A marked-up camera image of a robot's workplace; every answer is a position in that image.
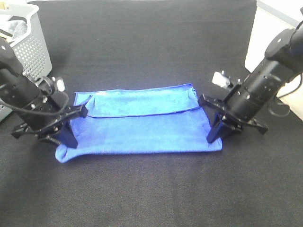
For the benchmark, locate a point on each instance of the grey perforated plastic basket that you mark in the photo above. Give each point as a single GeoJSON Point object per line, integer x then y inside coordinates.
{"type": "Point", "coordinates": [30, 49]}

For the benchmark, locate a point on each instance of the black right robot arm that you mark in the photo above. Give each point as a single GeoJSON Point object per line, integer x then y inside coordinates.
{"type": "Point", "coordinates": [283, 61]}

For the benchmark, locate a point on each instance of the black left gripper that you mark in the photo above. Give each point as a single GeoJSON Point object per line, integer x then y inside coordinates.
{"type": "Point", "coordinates": [43, 117]}

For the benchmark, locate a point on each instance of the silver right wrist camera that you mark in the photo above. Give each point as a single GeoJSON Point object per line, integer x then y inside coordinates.
{"type": "Point", "coordinates": [221, 80]}

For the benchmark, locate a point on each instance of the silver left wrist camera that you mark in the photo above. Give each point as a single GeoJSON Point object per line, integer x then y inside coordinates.
{"type": "Point", "coordinates": [59, 83]}

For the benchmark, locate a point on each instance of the blue microfiber towel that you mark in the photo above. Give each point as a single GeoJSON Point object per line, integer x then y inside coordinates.
{"type": "Point", "coordinates": [156, 120]}

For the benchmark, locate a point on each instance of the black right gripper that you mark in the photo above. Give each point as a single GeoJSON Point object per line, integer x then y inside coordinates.
{"type": "Point", "coordinates": [236, 110]}

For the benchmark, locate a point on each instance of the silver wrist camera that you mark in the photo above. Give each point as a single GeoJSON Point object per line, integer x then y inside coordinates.
{"type": "Point", "coordinates": [221, 80]}
{"type": "Point", "coordinates": [59, 83]}

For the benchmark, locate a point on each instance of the white plastic storage crate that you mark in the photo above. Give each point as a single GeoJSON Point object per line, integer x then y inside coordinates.
{"type": "Point", "coordinates": [267, 42]}

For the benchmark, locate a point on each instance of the grey towel in basket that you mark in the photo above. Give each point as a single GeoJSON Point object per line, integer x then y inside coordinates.
{"type": "Point", "coordinates": [12, 30]}

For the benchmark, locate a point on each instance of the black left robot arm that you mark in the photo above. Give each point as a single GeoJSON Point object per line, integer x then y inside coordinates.
{"type": "Point", "coordinates": [13, 78]}

